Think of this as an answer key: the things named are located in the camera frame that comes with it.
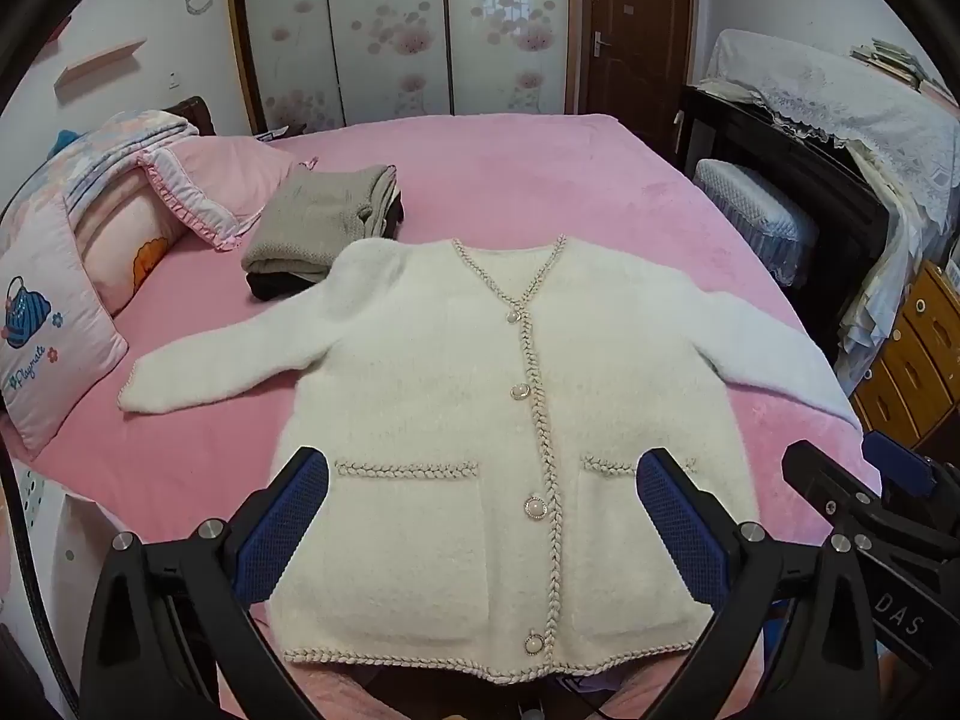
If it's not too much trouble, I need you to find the brown wooden door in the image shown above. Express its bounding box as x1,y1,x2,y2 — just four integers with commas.
581,0,695,166

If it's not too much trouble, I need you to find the pink embroidered pillow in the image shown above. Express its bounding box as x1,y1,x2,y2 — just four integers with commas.
0,191,130,458

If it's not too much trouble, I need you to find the white lace cover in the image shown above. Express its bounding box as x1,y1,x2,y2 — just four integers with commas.
697,28,960,230

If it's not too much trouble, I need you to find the pink pillow with orange print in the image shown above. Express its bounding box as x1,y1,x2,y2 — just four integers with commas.
67,172,192,320

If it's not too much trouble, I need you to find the cream hanging cloth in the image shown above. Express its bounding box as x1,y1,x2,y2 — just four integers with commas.
832,157,938,398

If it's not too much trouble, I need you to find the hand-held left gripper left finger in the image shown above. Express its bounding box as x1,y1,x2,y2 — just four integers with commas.
79,446,331,720

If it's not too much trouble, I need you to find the pink fleece bed blanket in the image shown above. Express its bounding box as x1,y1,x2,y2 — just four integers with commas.
0,114,882,698

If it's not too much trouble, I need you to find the stool with white cover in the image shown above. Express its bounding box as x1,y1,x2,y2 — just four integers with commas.
691,157,820,287

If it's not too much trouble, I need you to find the dark folded garment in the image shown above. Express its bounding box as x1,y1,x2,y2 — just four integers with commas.
247,191,406,302

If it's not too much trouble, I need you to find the black piano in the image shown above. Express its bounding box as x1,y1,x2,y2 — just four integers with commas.
679,84,890,353

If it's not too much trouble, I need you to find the wooden drawer cabinet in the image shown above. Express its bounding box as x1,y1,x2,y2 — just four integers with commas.
851,262,960,447

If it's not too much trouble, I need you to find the pink ruffled pillow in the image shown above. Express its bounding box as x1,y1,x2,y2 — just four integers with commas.
137,136,320,252

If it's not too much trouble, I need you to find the wooden wall shelf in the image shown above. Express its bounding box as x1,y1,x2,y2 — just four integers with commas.
54,39,147,91

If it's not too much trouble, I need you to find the white fuzzy cardigan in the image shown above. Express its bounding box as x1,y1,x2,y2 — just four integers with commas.
116,235,863,687

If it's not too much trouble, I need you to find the stack of books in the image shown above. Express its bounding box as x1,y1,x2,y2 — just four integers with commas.
847,37,946,91

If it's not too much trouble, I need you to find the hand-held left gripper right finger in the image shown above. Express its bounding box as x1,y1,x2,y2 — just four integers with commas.
635,448,883,720

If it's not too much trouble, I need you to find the beige folded sweater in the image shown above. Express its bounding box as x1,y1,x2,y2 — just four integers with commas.
240,163,400,286

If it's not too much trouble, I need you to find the floral folded quilt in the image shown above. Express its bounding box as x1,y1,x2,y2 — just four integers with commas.
0,109,202,218

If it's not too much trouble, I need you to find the floral sliding door wardrobe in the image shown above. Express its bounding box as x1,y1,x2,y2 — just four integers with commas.
225,0,582,137

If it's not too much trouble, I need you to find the white dotted bed sheet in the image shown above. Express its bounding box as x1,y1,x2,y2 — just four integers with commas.
0,457,113,720

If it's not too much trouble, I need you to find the dark wooden headboard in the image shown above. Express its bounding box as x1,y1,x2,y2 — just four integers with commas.
161,96,218,137

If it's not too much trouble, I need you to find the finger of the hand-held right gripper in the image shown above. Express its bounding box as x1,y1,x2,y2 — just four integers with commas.
861,430,960,542
783,440,887,542

